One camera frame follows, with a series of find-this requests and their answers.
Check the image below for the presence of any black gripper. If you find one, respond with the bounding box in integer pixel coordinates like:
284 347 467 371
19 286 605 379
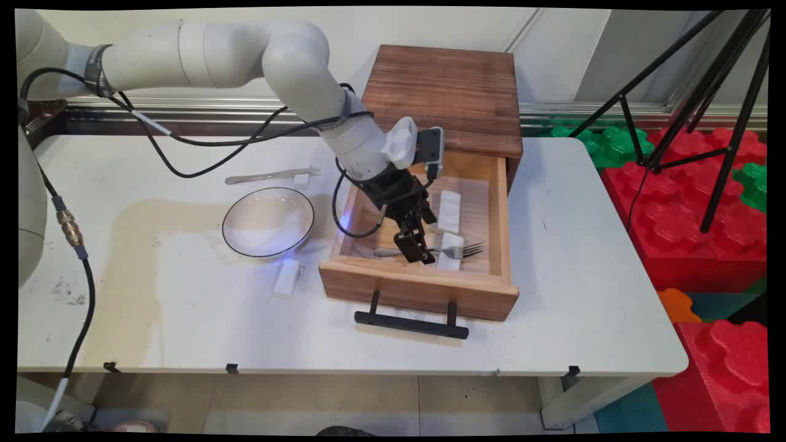
359 167 438 265

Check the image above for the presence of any silver table knife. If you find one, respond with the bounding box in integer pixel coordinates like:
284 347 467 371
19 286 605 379
225 166 322 185

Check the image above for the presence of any silver fork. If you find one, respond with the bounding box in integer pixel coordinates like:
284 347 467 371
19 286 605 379
373 242 486 260

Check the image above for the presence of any light wooden drawer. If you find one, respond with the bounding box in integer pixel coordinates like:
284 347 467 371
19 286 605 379
319 149 520 323

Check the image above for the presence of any dark wooden drawer cabinet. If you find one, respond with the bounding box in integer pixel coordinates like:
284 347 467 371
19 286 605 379
361 44 524 191

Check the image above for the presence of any white plate with black rim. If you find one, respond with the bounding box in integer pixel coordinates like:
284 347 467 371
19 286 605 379
222 187 316 259

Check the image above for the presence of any green foam block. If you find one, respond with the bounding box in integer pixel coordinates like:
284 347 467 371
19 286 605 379
732 162 768 214
550 125 655 169

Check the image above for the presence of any white table leg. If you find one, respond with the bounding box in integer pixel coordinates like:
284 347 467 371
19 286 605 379
539 375 653 430

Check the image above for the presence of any large red foam block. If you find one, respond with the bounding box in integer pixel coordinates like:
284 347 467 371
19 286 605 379
601 127 768 293

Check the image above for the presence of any orange foam piece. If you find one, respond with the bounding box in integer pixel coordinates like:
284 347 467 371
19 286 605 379
656 288 702 325

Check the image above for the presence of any teal foam mat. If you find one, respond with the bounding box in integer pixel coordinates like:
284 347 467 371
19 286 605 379
594 383 669 434

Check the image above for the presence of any black tripod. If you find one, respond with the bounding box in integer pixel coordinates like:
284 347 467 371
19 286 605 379
568 9 771 235

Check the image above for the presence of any light shoe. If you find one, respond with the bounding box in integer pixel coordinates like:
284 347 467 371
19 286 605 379
101 419 161 434

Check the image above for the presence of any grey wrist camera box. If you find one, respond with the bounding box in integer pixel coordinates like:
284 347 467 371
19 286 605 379
415 126 445 180

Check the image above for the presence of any short black gripper cable loop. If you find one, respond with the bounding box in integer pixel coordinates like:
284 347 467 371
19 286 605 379
332 157 388 239

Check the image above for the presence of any black drawer handle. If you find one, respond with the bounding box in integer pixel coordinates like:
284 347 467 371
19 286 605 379
354 290 470 340

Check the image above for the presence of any aluminium wall rail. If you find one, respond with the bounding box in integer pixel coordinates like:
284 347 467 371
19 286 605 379
64 95 768 131

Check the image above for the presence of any long black arm cable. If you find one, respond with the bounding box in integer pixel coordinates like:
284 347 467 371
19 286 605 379
20 66 375 179

